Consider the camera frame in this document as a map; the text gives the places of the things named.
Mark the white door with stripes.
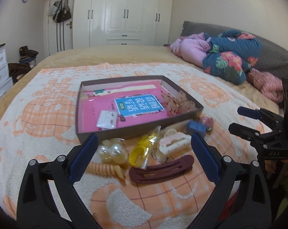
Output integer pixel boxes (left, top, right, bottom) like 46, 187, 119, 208
44, 0, 74, 57

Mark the blue floral quilt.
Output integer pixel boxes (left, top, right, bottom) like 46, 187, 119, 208
202, 30, 262, 85

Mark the brown shallow cardboard tray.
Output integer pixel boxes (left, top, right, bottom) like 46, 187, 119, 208
75, 76, 204, 142

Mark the grey headboard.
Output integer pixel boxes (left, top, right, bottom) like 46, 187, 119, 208
180, 21, 288, 79

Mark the pink quilt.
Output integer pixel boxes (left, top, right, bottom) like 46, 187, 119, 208
169, 32, 211, 68

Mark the pink fluffy pompom charm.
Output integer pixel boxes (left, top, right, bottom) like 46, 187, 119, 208
199, 116, 214, 131

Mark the blue small jewelry box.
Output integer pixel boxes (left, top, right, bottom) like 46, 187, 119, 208
186, 120, 207, 136

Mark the small earring card bag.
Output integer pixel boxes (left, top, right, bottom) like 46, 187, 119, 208
96, 110, 118, 129

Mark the pink knitted blanket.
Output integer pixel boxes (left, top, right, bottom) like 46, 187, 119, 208
247, 68, 288, 103

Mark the orange spiral hair clip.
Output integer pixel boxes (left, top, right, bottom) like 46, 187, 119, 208
86, 162, 125, 181

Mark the tan bed cover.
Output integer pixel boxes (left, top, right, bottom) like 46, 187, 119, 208
0, 45, 282, 137

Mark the pearl ball hair accessory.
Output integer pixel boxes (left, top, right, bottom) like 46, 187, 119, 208
97, 138, 129, 165

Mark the orange white patterned blanket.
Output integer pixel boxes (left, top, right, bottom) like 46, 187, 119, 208
0, 63, 269, 228

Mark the hanging handbags bundle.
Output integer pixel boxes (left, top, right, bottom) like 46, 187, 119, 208
48, 0, 71, 23

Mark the white glossy wardrobe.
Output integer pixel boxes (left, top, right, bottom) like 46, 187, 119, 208
38, 0, 175, 50

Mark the beige dotted mesh bow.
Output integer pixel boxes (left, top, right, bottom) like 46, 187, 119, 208
161, 91, 196, 115

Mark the dark clothes pile on stool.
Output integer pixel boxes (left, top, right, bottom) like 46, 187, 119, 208
19, 46, 39, 66

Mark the pink book blue label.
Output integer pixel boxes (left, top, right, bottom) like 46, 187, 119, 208
77, 80, 171, 133

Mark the cream claw hair clip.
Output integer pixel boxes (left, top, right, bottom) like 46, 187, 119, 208
155, 129, 191, 159

